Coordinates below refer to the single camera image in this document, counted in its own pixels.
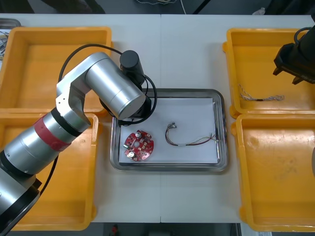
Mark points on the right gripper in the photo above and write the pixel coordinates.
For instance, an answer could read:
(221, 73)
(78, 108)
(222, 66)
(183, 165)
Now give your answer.
(295, 64)

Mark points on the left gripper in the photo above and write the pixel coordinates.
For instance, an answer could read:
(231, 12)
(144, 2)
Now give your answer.
(147, 105)

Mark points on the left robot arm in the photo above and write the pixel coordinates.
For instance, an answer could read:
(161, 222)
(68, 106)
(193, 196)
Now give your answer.
(110, 81)

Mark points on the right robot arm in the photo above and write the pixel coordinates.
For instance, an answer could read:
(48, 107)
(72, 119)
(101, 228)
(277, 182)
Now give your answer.
(308, 41)

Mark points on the yellow-orange plastic bin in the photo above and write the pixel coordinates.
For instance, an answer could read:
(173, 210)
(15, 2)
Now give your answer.
(258, 61)
(69, 184)
(270, 184)
(37, 73)

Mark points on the white paper sheet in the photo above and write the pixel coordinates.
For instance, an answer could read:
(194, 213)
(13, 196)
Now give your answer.
(187, 118)

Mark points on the round red circuit board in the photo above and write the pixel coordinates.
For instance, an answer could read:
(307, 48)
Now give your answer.
(142, 150)

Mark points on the crumpled white wrapper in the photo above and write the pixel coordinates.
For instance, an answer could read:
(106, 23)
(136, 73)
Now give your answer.
(260, 11)

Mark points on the small steel tray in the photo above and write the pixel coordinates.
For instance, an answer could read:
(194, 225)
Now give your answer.
(9, 22)

